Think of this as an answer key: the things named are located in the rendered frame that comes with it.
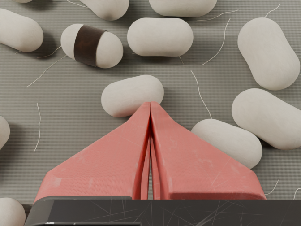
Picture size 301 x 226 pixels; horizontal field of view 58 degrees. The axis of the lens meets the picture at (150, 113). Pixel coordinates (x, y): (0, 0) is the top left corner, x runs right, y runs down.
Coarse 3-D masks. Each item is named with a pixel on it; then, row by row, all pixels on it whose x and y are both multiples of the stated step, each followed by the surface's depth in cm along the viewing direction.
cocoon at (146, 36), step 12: (132, 24) 14; (144, 24) 13; (156, 24) 13; (168, 24) 13; (180, 24) 13; (132, 36) 13; (144, 36) 13; (156, 36) 13; (168, 36) 13; (180, 36) 13; (192, 36) 14; (132, 48) 14; (144, 48) 14; (156, 48) 14; (168, 48) 14; (180, 48) 14
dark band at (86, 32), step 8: (80, 32) 13; (88, 32) 13; (96, 32) 13; (80, 40) 13; (88, 40) 13; (96, 40) 13; (80, 48) 13; (88, 48) 13; (80, 56) 14; (88, 56) 13; (88, 64) 14
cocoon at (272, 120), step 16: (240, 96) 13; (256, 96) 12; (272, 96) 12; (240, 112) 13; (256, 112) 12; (272, 112) 12; (288, 112) 12; (256, 128) 12; (272, 128) 12; (288, 128) 12; (272, 144) 13; (288, 144) 12
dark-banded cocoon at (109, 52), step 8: (80, 24) 14; (64, 32) 13; (72, 32) 13; (104, 32) 13; (64, 40) 13; (72, 40) 13; (104, 40) 13; (112, 40) 13; (64, 48) 14; (72, 48) 13; (96, 48) 13; (104, 48) 13; (112, 48) 13; (120, 48) 14; (72, 56) 14; (96, 56) 13; (104, 56) 13; (112, 56) 13; (120, 56) 14; (96, 64) 14; (104, 64) 14; (112, 64) 14
